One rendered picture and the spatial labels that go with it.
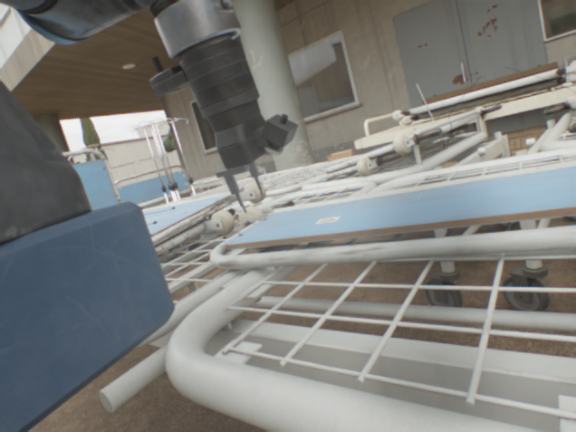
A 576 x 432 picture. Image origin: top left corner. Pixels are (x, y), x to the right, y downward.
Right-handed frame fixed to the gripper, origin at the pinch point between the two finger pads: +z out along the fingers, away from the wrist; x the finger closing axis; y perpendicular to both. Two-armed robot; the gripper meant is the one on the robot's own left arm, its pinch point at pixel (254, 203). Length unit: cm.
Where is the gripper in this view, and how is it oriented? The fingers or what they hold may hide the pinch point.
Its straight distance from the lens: 49.2
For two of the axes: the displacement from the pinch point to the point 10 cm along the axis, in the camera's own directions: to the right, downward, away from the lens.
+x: 4.2, -4.5, 7.9
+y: 8.4, -1.4, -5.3
